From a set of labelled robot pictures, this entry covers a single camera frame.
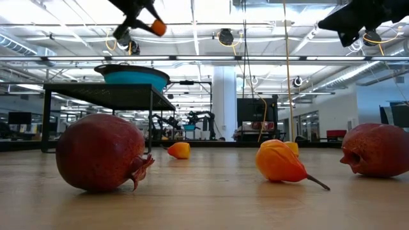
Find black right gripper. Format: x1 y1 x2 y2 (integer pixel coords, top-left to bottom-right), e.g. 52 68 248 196
318 0 409 48

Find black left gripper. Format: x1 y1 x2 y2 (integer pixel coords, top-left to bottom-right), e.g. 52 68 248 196
107 0 164 41

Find small orange tangerine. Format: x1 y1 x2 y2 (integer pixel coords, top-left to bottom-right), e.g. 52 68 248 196
150 19 167 37

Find blue collapsible colander grey rim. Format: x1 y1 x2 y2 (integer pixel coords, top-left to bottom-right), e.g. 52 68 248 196
94 63 171 93

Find light red pomegranate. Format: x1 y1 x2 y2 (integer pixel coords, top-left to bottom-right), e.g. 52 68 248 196
339 123 409 178

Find small orange yellow pear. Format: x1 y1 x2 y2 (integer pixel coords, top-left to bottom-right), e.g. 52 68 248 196
254 139 332 192
283 141 300 158
159 142 192 160

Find dark red pomegranate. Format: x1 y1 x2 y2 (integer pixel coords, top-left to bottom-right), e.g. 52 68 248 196
56 113 156 194

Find long ceiling light bar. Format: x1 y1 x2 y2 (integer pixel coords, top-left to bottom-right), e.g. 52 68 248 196
0 56 409 62

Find black perforated metal stand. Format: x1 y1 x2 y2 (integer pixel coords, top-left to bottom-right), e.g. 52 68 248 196
40 83 176 154

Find red box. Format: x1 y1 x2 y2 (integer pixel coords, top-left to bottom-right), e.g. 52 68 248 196
326 129 348 139

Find white building column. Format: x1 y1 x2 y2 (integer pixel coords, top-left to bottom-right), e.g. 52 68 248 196
212 66 238 141

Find black screen on stand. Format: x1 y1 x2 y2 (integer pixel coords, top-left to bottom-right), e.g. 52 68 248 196
236 98 279 132

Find black monitor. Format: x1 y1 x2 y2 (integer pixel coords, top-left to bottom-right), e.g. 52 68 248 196
8 111 33 125

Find neighbour station black frame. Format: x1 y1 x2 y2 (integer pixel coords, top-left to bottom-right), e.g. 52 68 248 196
166 80 213 140

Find black wall panel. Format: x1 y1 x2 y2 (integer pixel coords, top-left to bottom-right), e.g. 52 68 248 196
379 101 409 128

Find thin yellow cable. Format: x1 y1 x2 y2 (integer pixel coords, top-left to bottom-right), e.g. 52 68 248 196
258 95 268 143

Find black metal table frame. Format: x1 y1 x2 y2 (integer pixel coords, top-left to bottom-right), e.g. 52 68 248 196
0 139 344 153

